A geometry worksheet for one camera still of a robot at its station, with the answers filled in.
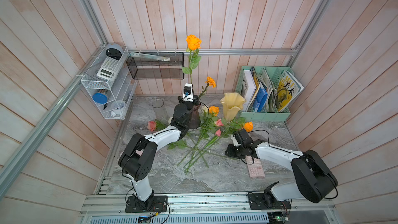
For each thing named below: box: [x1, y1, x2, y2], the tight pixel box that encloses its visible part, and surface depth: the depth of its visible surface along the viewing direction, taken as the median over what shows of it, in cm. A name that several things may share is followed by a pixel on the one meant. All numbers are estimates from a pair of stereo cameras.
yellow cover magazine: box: [275, 70, 305, 113], surface depth 100 cm
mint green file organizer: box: [235, 65, 295, 122], surface depth 101 cm
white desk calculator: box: [96, 56, 122, 81], surface depth 79 cm
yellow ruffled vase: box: [220, 92, 247, 122], surface depth 94 cm
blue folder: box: [252, 86, 268, 113], surface depth 97 cm
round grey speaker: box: [105, 43, 124, 60], surface depth 83 cm
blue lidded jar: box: [92, 92, 108, 104], surface depth 78 cm
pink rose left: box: [147, 118, 167, 132], surface depth 100 cm
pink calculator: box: [245, 155, 266, 178], surface depth 84 cm
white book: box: [240, 69, 257, 112], surface depth 95 cm
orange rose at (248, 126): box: [243, 121, 254, 133], surface depth 98 cm
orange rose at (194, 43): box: [181, 34, 203, 84], surface depth 71 cm
